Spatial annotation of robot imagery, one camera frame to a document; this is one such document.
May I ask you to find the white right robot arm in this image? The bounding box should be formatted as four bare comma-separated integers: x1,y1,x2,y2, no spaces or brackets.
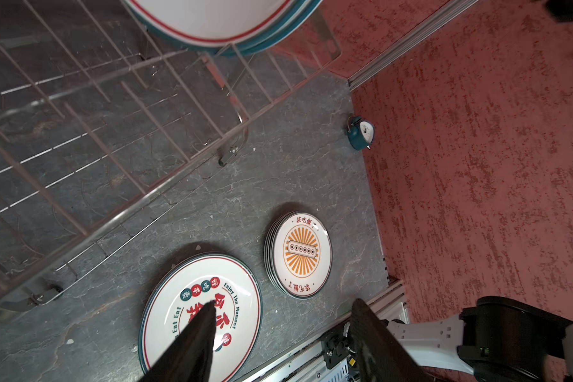
388,296,573,381

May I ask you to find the red character text plate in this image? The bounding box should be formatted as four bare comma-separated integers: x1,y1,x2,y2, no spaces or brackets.
126,0,294,48

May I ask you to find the aluminium corner post right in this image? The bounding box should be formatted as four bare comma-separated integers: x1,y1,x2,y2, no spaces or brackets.
348,0,477,92

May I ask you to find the green white alarm clock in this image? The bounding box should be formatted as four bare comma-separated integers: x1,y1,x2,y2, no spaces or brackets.
347,116,375,151

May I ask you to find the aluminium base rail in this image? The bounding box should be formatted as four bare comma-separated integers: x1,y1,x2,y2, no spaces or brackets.
238,279,410,381

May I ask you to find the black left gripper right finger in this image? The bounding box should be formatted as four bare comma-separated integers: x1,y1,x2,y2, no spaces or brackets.
350,299,432,381

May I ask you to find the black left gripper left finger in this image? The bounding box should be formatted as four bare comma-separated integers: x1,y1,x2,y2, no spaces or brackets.
140,301,216,382

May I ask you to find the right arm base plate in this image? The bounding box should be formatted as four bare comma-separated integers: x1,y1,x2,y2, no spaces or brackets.
321,321,353,369

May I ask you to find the orange patterned plate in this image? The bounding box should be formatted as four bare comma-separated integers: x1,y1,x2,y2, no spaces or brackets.
270,211,333,300
263,215,286,294

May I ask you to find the stainless steel dish rack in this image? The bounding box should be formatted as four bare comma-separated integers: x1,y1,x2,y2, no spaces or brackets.
0,1,341,322

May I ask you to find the green rimmed plate outermost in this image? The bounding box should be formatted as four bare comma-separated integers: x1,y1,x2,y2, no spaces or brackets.
137,252,263,382

